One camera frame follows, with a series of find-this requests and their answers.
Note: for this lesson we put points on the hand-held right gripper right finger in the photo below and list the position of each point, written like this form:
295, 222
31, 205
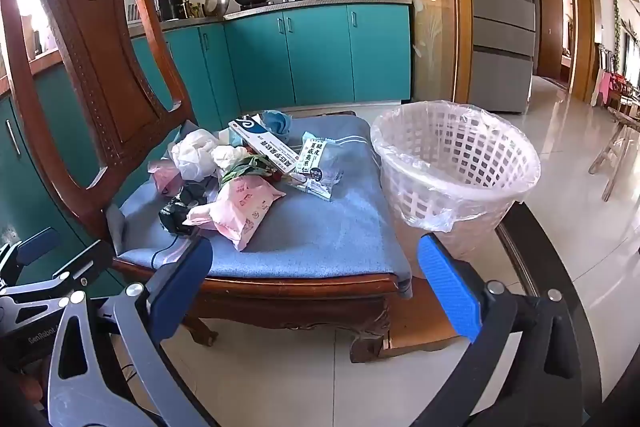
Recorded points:
447, 287

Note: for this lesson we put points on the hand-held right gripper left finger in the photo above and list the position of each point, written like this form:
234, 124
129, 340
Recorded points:
180, 287

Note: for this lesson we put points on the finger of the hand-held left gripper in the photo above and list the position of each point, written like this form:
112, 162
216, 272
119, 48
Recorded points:
87, 264
37, 249

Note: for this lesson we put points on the white lattice wastebasket with liner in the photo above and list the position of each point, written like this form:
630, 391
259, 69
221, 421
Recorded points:
450, 187

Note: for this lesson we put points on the brown cardboard sheet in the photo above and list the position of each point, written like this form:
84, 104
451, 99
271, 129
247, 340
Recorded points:
415, 322

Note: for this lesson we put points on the black crumpled plastic bag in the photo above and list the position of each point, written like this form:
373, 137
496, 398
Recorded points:
175, 212

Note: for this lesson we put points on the pink printed packet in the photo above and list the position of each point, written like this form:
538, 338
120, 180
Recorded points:
240, 202

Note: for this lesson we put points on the pink plastic bag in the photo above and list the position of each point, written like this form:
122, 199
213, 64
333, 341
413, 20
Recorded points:
165, 177

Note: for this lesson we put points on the green crumpled wrapper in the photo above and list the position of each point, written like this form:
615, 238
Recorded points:
245, 168

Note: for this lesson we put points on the white crumpled plastic bag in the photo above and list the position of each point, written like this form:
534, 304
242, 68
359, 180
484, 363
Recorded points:
195, 152

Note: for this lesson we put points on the blue striped tablecloth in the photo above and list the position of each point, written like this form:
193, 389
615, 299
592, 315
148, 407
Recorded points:
325, 227

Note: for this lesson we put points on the white crumpled tissue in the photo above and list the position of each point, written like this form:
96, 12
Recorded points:
227, 157

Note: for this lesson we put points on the red snack packet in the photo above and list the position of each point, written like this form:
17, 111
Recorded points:
276, 174

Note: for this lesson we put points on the blue and white carton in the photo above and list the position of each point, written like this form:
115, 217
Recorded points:
252, 137

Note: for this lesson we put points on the clear plastic water bottle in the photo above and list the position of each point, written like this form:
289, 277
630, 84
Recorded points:
312, 162

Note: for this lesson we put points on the blue face mask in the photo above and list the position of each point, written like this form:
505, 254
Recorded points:
277, 122

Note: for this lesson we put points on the wooden stool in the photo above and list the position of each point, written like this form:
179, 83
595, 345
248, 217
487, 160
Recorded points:
607, 147

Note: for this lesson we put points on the carved wooden chair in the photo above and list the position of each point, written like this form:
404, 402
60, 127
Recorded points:
95, 32

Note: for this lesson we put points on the pink clothing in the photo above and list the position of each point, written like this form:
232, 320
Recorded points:
602, 87

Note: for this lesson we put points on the wooden framed glass door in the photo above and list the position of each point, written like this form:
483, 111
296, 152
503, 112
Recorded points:
425, 32

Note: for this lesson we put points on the grey refrigerator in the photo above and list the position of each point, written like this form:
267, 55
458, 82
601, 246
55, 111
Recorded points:
500, 32

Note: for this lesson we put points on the black air fryer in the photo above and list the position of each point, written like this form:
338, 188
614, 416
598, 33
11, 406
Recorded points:
170, 4

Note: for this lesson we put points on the brown wooden door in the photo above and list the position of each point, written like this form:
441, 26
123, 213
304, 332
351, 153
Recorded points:
550, 32

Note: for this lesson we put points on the grey kitchen countertop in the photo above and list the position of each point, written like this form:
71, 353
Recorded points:
260, 14

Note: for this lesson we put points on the round metal lid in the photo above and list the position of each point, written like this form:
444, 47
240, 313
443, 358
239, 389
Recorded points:
217, 1

